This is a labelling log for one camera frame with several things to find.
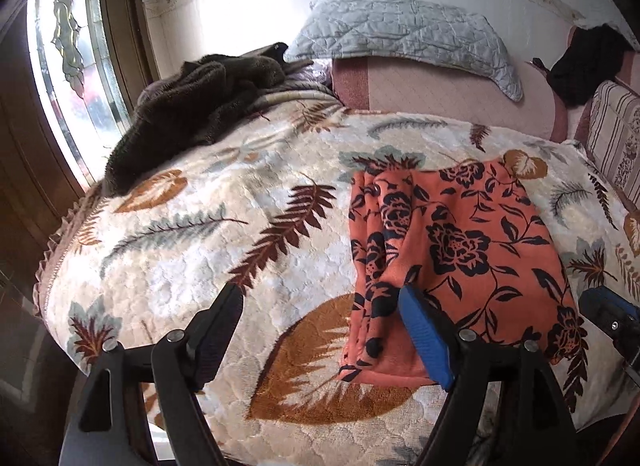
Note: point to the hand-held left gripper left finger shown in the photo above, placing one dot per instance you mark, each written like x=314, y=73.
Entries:
x=215, y=341

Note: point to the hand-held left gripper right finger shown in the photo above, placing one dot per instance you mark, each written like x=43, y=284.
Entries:
x=427, y=331

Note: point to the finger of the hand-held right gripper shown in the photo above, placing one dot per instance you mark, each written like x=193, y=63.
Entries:
x=617, y=318

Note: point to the orange floral garment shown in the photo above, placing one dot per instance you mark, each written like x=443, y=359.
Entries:
x=465, y=246

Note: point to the leaf print fleece blanket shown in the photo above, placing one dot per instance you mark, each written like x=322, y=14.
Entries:
x=200, y=256

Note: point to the striped beige cushion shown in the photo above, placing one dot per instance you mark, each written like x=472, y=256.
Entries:
x=617, y=135

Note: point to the dark brown fleece blanket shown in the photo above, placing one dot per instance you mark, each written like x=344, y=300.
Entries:
x=200, y=100

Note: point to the black garment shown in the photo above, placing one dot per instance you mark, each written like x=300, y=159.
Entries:
x=585, y=65

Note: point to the purple shiny cloth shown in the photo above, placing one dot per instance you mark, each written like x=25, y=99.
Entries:
x=312, y=76

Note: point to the grey quilted pillow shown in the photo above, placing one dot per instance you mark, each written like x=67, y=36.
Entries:
x=400, y=28

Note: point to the patterned glass window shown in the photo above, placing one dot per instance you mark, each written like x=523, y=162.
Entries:
x=75, y=55

